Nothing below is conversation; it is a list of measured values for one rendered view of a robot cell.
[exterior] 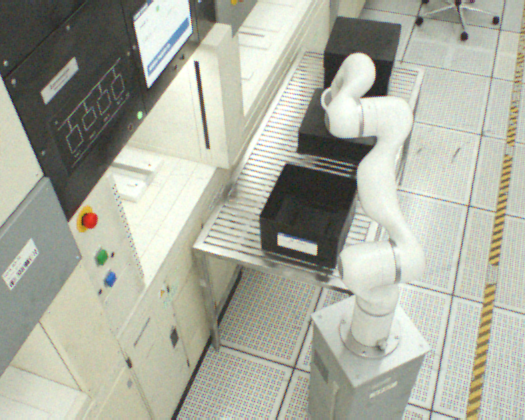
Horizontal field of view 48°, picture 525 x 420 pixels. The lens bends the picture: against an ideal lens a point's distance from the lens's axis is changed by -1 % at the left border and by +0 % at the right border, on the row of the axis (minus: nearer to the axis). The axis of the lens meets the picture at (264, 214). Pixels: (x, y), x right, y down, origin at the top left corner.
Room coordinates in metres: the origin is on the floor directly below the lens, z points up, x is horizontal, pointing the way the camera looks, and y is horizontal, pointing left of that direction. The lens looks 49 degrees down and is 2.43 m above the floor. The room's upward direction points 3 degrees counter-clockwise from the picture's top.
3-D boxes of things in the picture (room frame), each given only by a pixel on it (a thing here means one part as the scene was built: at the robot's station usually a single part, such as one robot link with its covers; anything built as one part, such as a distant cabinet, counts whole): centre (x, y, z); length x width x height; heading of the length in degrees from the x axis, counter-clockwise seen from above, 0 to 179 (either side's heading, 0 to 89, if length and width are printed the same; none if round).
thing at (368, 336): (0.94, -0.31, 0.85); 0.19 x 0.19 x 0.18
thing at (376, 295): (0.94, -0.28, 1.07); 0.19 x 0.12 x 0.24; 95
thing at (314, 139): (1.76, -0.32, 0.91); 0.29 x 0.29 x 0.13; 71
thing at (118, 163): (1.56, 0.50, 0.89); 0.22 x 0.21 x 0.04; 68
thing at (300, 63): (1.80, -0.26, 0.38); 1.30 x 0.60 x 0.76; 158
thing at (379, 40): (2.18, -0.45, 0.89); 0.29 x 0.29 x 0.25; 72
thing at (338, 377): (0.94, -0.31, 0.38); 0.28 x 0.28 x 0.76; 23
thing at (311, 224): (1.36, -0.16, 0.85); 0.28 x 0.28 x 0.17; 68
